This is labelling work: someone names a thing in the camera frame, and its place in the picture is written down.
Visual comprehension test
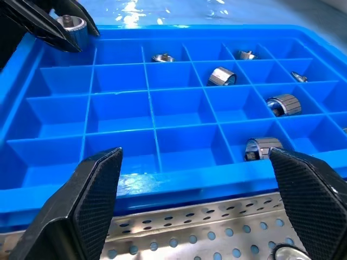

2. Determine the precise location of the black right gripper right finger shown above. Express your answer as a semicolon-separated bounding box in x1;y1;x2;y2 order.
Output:
269;147;347;260

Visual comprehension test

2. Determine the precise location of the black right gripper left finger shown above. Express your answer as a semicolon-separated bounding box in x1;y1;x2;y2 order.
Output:
9;147;124;260

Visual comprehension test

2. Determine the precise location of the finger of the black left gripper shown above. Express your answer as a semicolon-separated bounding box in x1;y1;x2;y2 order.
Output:
61;0;100;37
0;0;82;53

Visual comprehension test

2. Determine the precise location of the metal roller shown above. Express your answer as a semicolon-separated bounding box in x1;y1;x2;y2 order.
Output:
271;243;311;260
290;70;309;82
55;15;89;47
151;53;176;63
245;137;284;162
235;50;258;61
265;93;302;118
207;66;238;87

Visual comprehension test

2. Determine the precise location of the blue compartment tray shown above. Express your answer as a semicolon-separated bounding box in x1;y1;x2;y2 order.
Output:
0;24;347;233

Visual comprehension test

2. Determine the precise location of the perforated steel tray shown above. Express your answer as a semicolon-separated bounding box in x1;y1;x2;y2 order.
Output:
0;191;312;260

